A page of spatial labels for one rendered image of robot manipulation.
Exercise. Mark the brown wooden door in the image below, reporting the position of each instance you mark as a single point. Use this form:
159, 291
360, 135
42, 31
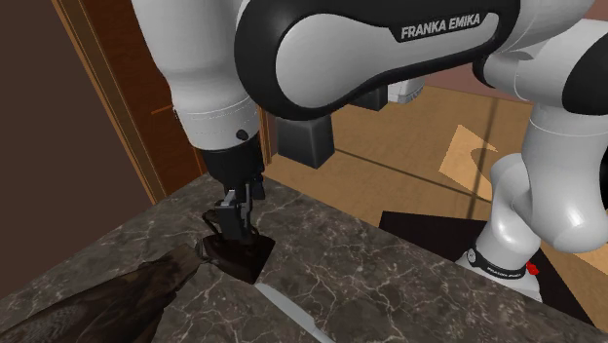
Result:
137, 95

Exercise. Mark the grey knife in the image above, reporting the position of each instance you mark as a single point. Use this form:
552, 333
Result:
294, 311

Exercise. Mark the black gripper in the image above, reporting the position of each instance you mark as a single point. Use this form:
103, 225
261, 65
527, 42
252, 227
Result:
233, 161

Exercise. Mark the dark brown flat iron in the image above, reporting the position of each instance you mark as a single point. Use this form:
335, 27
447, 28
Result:
244, 259

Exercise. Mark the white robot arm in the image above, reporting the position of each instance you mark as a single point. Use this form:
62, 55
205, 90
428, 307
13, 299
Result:
361, 61

